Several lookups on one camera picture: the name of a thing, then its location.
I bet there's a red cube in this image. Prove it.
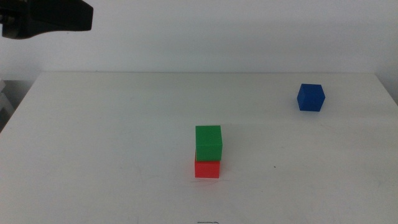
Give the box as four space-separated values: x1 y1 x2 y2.
194 151 221 179

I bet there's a blue cube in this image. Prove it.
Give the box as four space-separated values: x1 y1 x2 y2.
296 83 326 113

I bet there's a green cube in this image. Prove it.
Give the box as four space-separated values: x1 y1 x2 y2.
195 124 224 162

